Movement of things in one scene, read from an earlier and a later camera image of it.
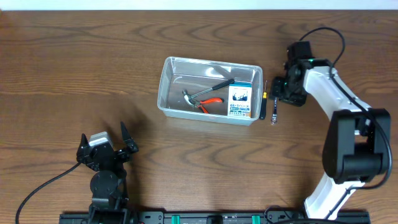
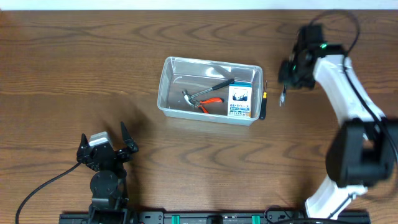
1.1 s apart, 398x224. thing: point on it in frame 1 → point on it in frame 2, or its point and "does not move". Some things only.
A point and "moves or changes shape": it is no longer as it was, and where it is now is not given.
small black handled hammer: [188, 96] does not move
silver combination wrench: [273, 120] moves or changes shape
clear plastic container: [210, 91] does not move
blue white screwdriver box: [239, 101] does not move
